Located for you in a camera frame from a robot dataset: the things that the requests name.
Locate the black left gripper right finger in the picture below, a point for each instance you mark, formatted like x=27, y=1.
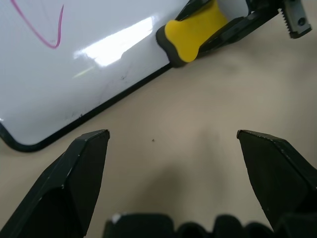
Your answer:
x=277, y=178

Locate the yellow eraser with dark felt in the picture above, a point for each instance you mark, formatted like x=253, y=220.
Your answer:
x=190, y=34

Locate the white whiteboard with black frame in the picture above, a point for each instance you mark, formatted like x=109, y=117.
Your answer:
x=74, y=86

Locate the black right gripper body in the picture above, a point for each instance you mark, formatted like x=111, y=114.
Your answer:
x=293, y=17

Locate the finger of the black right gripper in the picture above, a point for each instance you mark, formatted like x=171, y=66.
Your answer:
x=235, y=31
x=192, y=8

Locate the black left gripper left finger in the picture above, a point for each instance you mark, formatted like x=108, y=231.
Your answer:
x=62, y=188

